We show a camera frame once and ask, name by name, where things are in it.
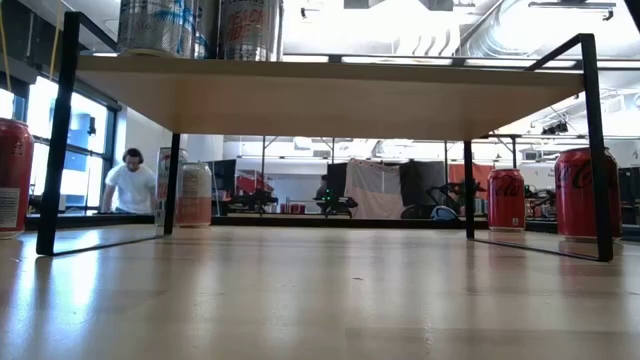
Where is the light grey hanging cloth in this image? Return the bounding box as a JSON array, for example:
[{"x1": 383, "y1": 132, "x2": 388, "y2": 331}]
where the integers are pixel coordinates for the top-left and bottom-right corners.
[{"x1": 344, "y1": 158, "x2": 402, "y2": 220}]

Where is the black monitor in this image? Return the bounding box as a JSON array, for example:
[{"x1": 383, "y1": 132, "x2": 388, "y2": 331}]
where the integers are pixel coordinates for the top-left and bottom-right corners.
[{"x1": 206, "y1": 158, "x2": 238, "y2": 202}]

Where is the short white pink can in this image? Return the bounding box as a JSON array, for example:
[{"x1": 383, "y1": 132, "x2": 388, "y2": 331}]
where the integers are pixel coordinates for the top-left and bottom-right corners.
[{"x1": 175, "y1": 161, "x2": 214, "y2": 229}]

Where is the white blue round object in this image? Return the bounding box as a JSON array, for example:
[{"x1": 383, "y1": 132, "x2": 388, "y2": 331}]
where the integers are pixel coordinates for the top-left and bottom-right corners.
[{"x1": 430, "y1": 204, "x2": 459, "y2": 222}]

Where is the orange hanging cloth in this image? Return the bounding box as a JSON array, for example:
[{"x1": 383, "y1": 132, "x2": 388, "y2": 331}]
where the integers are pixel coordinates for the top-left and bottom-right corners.
[{"x1": 447, "y1": 162, "x2": 494, "y2": 201}]

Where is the red cola can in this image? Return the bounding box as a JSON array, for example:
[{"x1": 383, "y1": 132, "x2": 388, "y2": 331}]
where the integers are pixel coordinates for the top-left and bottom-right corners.
[
  {"x1": 554, "y1": 146, "x2": 623, "y2": 243},
  {"x1": 487, "y1": 168, "x2": 527, "y2": 233},
  {"x1": 0, "y1": 117, "x2": 35, "y2": 240}
]

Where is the person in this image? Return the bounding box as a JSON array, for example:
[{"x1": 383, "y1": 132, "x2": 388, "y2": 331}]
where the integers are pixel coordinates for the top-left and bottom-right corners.
[{"x1": 98, "y1": 147, "x2": 158, "y2": 215}]

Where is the white cabinet box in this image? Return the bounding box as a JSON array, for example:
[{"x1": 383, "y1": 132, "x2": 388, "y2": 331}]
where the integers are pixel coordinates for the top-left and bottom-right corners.
[{"x1": 519, "y1": 162, "x2": 557, "y2": 194}]

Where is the large glass window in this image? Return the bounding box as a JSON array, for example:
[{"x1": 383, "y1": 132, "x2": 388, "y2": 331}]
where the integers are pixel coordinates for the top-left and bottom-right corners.
[{"x1": 0, "y1": 74, "x2": 119, "y2": 215}]

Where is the wooden shelf with black frame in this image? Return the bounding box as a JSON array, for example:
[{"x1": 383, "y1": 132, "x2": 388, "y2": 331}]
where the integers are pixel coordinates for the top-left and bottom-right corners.
[{"x1": 35, "y1": 10, "x2": 615, "y2": 263}]

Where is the ribbed ventilation duct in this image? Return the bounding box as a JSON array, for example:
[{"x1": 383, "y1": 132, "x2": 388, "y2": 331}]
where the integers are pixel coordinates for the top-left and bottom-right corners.
[{"x1": 457, "y1": 4, "x2": 506, "y2": 57}]

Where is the thin yellow cord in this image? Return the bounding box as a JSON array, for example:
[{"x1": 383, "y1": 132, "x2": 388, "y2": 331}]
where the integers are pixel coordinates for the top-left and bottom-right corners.
[
  {"x1": 0, "y1": 4, "x2": 11, "y2": 92},
  {"x1": 48, "y1": 0, "x2": 64, "y2": 81}
]

